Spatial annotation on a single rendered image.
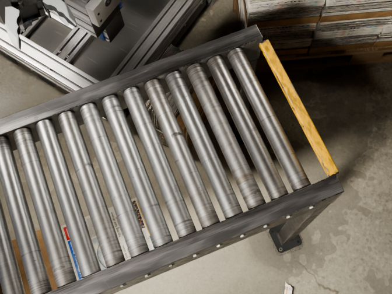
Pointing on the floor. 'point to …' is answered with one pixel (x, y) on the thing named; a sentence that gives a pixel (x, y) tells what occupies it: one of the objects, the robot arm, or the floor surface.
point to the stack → (319, 30)
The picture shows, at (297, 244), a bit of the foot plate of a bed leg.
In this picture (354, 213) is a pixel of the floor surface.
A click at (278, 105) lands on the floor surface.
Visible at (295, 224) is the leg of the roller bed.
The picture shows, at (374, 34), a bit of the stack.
